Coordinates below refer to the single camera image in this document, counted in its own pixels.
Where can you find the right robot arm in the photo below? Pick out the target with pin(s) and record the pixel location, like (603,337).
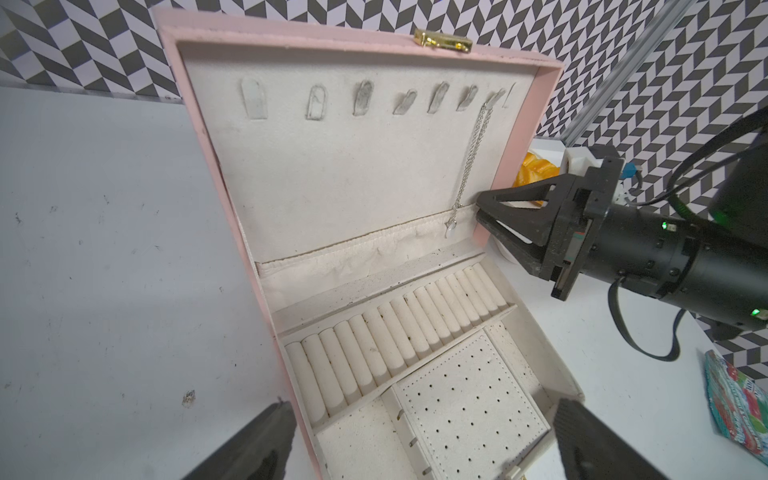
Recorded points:
(740,205)

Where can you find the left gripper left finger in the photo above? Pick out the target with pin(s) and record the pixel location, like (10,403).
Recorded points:
(260,450)

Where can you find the pink jewelry box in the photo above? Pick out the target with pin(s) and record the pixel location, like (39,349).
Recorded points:
(348,163)

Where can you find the teal candy bag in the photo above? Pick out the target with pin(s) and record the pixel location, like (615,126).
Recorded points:
(737,404)

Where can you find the braided bread loaf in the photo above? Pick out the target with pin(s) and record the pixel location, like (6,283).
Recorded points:
(533,169)

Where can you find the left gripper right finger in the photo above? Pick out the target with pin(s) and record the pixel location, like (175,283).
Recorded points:
(589,450)

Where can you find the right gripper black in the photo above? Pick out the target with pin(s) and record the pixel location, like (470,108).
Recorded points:
(703,269)

